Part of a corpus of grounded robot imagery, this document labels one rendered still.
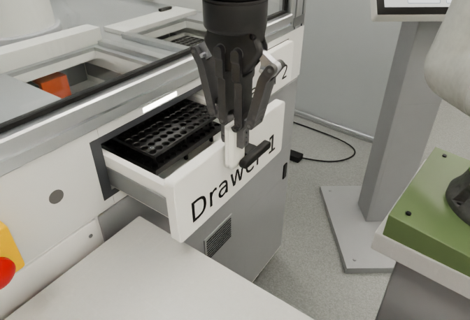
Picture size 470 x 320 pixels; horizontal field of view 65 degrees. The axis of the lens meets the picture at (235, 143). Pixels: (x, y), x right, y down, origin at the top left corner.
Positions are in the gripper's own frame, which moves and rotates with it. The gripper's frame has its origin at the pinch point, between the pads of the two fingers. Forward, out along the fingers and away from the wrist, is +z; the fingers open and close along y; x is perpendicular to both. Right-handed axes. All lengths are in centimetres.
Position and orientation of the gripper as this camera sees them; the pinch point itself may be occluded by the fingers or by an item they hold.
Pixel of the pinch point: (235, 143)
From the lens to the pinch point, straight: 52.6
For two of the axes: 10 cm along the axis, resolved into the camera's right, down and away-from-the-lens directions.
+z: 0.0, 8.4, 5.5
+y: 8.2, 3.2, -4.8
